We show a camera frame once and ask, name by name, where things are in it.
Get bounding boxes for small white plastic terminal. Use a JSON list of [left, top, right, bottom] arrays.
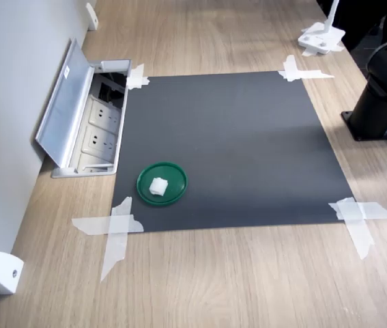
[[148, 176, 169, 197]]

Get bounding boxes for round green lid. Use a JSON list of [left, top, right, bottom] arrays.
[[136, 161, 188, 207]]

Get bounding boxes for dark grey mat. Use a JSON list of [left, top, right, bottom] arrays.
[[111, 70, 356, 234]]

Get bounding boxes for white power socket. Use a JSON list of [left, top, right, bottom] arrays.
[[81, 125, 117, 155], [86, 98, 121, 126]]

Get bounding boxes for white masking tape strip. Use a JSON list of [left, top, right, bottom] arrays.
[[126, 76, 152, 88], [100, 196, 134, 283], [328, 201, 387, 221], [335, 199, 375, 260], [283, 54, 304, 83], [71, 214, 145, 237], [277, 69, 336, 81], [128, 63, 146, 91]]

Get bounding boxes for white stand with pole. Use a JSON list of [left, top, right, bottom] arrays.
[[297, 0, 347, 55]]

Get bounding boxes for silver cable duct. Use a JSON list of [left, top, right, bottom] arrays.
[[35, 37, 133, 179]]

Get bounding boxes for white corner bracket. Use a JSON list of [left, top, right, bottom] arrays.
[[85, 2, 99, 31], [0, 251, 25, 295]]

